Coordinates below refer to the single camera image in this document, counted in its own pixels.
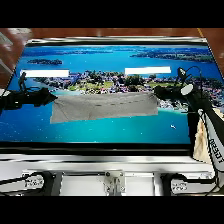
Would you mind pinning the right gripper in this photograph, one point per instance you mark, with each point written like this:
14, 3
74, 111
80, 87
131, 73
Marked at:
166, 92

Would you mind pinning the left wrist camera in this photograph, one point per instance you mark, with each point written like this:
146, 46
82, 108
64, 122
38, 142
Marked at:
22, 81

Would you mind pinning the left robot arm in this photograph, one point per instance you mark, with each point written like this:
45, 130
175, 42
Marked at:
15, 100

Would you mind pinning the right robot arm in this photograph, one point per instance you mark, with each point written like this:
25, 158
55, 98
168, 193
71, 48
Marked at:
201, 105

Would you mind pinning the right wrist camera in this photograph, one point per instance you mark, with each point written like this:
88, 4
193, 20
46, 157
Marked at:
181, 74

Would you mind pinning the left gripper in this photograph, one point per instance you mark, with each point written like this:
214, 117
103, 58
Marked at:
45, 97

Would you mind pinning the beige garment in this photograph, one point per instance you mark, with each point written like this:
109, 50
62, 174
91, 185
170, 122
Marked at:
200, 143

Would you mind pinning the grey garment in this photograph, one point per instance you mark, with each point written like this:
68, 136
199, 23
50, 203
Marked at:
103, 106

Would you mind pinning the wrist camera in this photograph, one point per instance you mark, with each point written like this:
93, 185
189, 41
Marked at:
22, 81
181, 74

